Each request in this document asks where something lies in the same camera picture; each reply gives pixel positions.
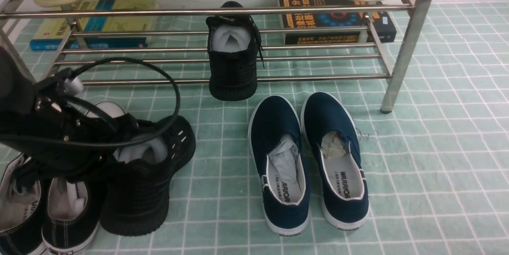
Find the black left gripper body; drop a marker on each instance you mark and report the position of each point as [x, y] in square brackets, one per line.
[65, 136]

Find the black knit sneaker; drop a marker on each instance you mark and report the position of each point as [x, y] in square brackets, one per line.
[234, 46]
[137, 201]

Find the silver metal shoe rack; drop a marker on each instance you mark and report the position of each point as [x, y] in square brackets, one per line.
[74, 44]

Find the black canvas sneaker far left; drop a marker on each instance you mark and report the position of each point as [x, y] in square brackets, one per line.
[22, 214]

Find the black canvas sneaker white toe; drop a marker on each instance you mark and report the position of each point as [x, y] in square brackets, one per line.
[73, 209]

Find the yellow blue book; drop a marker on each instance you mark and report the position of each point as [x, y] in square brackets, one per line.
[51, 32]

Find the navy slip-on shoe left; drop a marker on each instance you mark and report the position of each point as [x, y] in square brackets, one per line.
[275, 145]

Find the navy slip-on shoe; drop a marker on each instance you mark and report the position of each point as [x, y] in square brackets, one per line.
[331, 134]
[275, 145]

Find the navy slip-on shoe right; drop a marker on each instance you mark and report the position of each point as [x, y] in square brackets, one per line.
[331, 134]

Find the black orange book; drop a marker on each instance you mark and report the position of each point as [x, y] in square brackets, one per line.
[334, 20]

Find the green checkered floor mat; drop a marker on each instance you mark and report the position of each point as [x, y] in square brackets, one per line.
[436, 167]

